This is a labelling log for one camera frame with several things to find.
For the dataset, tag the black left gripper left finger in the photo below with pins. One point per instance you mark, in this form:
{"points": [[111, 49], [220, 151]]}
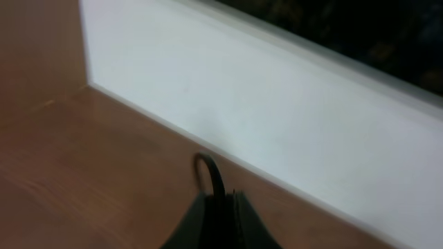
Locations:
{"points": [[196, 230]]}

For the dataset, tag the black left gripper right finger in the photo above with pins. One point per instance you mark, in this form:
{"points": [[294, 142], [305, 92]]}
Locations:
{"points": [[250, 232]]}

